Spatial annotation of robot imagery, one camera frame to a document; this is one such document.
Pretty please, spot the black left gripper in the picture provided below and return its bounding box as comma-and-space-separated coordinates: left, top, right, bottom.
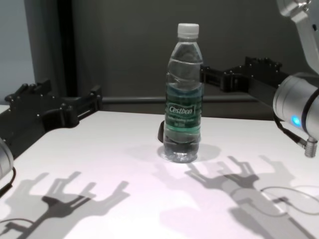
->
0, 79, 103, 160

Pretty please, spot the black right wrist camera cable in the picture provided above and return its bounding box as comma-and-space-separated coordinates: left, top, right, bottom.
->
273, 113, 319, 157

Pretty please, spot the black left wrist camera cable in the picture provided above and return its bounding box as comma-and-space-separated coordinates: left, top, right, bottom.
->
0, 168, 17, 197

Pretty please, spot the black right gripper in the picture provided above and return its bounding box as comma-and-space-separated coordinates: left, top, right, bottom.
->
199, 56, 291, 108

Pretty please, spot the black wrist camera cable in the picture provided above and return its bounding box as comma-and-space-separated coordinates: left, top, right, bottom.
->
273, 113, 319, 157
0, 168, 17, 197

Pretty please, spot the clear water bottle green label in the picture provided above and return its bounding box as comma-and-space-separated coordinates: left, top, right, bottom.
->
161, 23, 205, 164

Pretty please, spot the small black object behind bottle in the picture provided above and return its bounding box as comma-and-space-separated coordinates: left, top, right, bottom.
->
157, 120, 166, 144

